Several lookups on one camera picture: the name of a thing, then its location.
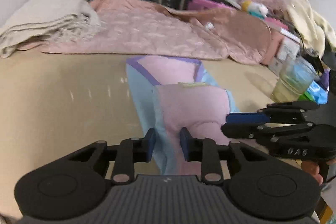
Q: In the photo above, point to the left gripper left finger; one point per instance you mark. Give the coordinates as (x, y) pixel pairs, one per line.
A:
(149, 144)

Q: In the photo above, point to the magenta pink box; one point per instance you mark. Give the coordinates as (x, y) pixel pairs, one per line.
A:
(198, 5)

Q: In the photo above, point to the pink quilted blanket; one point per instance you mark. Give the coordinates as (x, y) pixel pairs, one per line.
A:
(135, 27)

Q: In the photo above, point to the beige knitted blanket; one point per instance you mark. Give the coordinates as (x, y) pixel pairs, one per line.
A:
(46, 20)

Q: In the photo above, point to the white yellow plush toy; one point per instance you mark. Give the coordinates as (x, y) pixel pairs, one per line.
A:
(254, 8)

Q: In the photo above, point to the pink blue purple-trimmed garment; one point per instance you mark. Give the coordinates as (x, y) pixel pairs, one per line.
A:
(170, 93)

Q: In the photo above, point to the blue wipes packet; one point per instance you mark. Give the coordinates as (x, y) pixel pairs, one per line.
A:
(315, 93)

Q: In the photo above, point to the white printed carton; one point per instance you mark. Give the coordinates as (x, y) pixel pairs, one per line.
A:
(287, 48)

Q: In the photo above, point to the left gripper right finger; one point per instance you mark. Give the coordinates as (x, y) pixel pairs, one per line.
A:
(185, 142)

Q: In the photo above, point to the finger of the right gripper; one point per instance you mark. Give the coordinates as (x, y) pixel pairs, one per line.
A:
(247, 118)
(242, 130)

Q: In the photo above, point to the cream fluffy cloth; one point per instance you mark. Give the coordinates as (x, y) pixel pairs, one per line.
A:
(315, 30)

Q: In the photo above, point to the person's right hand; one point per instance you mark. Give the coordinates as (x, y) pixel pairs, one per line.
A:
(318, 171)

